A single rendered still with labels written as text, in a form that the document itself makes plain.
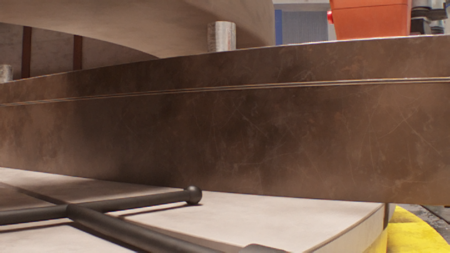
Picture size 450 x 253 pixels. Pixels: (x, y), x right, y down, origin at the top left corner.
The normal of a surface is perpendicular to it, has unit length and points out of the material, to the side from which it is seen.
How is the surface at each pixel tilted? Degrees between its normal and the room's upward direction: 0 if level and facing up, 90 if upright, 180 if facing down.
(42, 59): 90
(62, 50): 90
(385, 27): 97
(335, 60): 90
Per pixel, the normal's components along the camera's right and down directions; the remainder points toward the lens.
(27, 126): -0.53, 0.00
